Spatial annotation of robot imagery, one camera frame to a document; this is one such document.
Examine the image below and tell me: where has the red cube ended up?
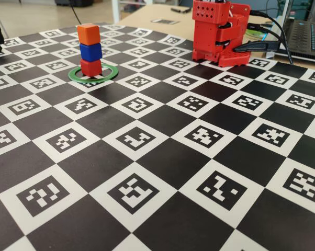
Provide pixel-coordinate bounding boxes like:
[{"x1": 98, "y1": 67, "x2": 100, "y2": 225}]
[{"x1": 80, "y1": 59, "x2": 103, "y2": 77}]

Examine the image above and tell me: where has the blue cube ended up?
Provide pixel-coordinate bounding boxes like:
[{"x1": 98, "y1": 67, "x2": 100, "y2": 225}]
[{"x1": 79, "y1": 43, "x2": 103, "y2": 62}]

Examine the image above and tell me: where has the orange cube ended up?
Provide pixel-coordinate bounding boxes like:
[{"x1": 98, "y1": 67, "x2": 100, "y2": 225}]
[{"x1": 76, "y1": 24, "x2": 101, "y2": 45}]

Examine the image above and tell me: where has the black white marker checkerboard mat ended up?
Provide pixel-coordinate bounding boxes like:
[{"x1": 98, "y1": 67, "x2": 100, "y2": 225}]
[{"x1": 0, "y1": 22, "x2": 315, "y2": 251}]

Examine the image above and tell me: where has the green round disc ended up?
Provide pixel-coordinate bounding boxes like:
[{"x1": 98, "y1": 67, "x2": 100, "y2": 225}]
[{"x1": 246, "y1": 28, "x2": 266, "y2": 38}]

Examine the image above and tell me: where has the black chair base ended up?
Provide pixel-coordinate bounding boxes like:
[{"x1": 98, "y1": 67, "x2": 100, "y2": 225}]
[{"x1": 54, "y1": 0, "x2": 93, "y2": 8}]

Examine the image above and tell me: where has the black laptop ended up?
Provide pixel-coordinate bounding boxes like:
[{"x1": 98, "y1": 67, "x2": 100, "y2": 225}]
[{"x1": 274, "y1": 0, "x2": 315, "y2": 63}]

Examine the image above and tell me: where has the green flat ring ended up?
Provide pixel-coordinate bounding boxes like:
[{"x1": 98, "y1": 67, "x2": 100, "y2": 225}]
[{"x1": 67, "y1": 62, "x2": 120, "y2": 84}]

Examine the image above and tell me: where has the white vertical post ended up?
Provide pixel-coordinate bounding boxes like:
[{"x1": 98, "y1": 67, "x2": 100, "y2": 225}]
[{"x1": 111, "y1": 0, "x2": 121, "y2": 24}]

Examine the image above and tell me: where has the black short plug cable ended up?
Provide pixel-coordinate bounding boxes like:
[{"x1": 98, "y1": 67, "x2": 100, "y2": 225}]
[{"x1": 247, "y1": 22, "x2": 284, "y2": 42}]

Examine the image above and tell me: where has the black floor cable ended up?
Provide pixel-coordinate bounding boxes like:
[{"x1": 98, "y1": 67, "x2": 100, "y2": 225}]
[{"x1": 70, "y1": 5, "x2": 81, "y2": 26}]

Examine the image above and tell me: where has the black curved cable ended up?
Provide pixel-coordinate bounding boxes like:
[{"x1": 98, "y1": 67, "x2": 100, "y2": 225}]
[{"x1": 250, "y1": 10, "x2": 295, "y2": 65}]

